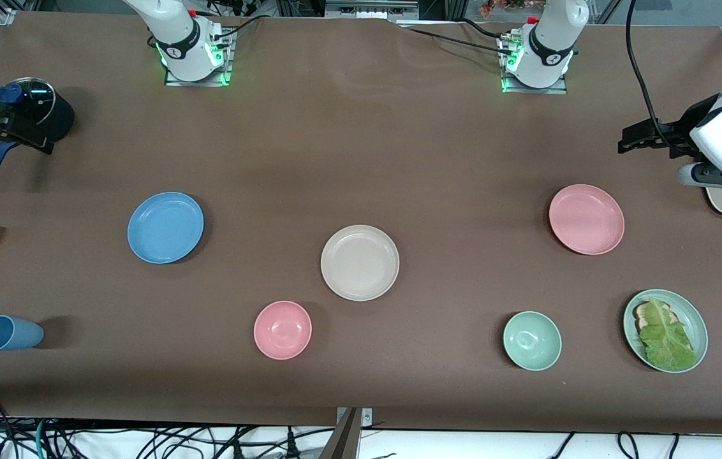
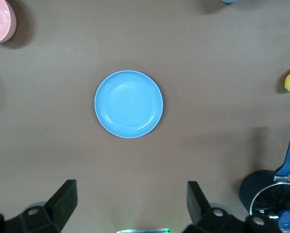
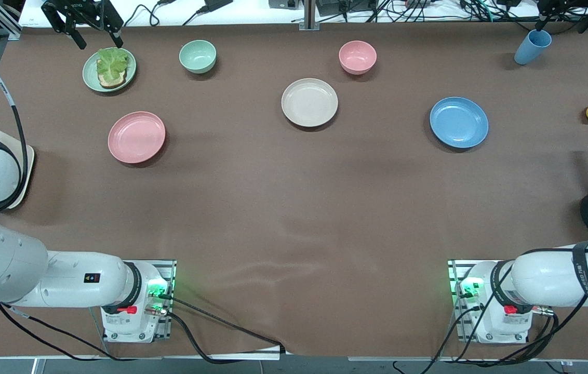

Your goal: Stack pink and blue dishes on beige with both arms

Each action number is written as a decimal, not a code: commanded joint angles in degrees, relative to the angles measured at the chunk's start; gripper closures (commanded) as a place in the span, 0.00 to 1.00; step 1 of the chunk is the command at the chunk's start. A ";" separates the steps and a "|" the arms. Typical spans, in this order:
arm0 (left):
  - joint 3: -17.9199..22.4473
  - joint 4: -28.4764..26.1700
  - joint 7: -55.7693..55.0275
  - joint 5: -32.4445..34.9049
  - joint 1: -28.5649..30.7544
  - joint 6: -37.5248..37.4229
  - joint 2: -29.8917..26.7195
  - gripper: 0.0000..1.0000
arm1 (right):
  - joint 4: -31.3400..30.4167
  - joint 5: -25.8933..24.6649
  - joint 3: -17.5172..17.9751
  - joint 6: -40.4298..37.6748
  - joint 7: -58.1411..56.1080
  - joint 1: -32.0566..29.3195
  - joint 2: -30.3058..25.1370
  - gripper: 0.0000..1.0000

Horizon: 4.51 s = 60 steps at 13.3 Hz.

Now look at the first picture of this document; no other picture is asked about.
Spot pink plate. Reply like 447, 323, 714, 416
549, 184, 626, 256

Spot blue plate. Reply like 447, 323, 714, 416
127, 192, 205, 265

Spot glass lid with blue knob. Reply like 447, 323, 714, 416
0, 78, 57, 125

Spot toast slice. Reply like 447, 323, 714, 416
633, 301, 674, 335

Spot green plate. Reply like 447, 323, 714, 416
623, 289, 709, 374

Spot blue cup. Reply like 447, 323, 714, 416
0, 315, 45, 353

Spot green lettuce leaf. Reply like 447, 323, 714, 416
638, 298, 698, 372

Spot green bowl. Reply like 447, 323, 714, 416
503, 310, 563, 372

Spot brown table mat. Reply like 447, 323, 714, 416
0, 10, 722, 435

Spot grey metal box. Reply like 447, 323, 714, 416
325, 0, 419, 20

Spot beige plate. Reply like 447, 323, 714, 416
320, 224, 401, 302

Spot pink bowl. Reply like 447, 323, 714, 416
253, 300, 313, 361

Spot dark metal bar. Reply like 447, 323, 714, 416
318, 408, 362, 459

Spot black pot with blue handle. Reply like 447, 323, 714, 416
0, 78, 76, 189

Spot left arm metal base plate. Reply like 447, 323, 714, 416
500, 35, 568, 95

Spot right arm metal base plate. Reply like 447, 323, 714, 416
165, 29, 233, 87

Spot green cable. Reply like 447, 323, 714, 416
33, 419, 50, 459

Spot silver metal bracket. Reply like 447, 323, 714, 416
335, 407, 373, 428

